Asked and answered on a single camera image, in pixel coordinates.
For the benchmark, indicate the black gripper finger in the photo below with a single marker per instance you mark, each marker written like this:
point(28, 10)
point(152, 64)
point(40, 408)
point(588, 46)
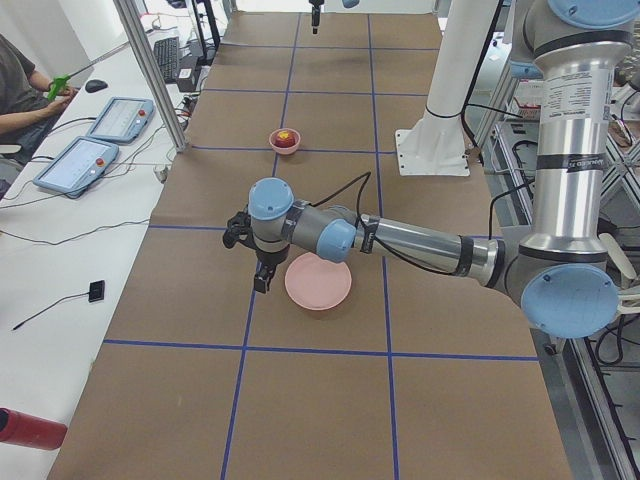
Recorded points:
point(263, 277)
point(316, 10)

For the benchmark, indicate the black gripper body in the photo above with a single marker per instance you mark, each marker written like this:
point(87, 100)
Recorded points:
point(268, 259)

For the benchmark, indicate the pink bowl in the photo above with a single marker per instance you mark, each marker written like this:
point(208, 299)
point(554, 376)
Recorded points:
point(287, 151)

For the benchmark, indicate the red apple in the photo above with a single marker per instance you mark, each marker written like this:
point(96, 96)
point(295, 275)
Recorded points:
point(283, 138)

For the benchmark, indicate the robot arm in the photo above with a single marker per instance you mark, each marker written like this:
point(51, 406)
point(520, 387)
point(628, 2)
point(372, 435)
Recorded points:
point(556, 273)

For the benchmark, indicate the pink plate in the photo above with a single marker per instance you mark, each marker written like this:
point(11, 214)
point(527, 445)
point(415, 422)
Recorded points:
point(316, 284)

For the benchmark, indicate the black keyboard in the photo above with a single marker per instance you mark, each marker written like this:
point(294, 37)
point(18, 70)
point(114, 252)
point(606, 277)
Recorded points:
point(166, 52)

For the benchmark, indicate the small black square device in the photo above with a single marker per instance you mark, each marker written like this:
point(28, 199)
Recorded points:
point(96, 291)

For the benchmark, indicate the blue teach pendant far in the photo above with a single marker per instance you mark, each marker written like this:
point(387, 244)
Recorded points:
point(122, 120)

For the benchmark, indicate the blue teach pendant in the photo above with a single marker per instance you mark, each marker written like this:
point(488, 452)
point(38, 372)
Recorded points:
point(122, 120)
point(77, 167)

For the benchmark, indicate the blue teach pendant near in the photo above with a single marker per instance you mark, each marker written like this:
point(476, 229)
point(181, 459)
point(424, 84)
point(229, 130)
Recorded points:
point(77, 167)

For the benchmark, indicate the black computer mouse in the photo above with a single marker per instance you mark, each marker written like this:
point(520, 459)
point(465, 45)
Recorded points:
point(95, 85)

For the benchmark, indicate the green clamp figure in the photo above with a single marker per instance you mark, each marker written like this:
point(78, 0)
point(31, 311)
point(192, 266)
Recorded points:
point(57, 86)

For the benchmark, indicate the seated person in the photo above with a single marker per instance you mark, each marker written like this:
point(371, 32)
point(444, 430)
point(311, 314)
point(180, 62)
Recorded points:
point(27, 116)

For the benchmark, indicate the red bottle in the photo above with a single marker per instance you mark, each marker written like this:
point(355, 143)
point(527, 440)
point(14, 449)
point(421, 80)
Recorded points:
point(21, 429)

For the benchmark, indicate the grey white office chair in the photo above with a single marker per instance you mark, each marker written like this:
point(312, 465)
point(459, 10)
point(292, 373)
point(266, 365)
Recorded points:
point(628, 296)

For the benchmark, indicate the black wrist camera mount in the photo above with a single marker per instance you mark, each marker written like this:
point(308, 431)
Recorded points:
point(239, 231)

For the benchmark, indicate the white pedestal column with base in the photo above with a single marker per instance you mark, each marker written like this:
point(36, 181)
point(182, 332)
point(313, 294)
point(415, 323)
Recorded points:
point(435, 145)

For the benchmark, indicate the aluminium frame post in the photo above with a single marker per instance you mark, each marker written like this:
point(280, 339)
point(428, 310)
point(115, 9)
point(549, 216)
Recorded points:
point(142, 51)

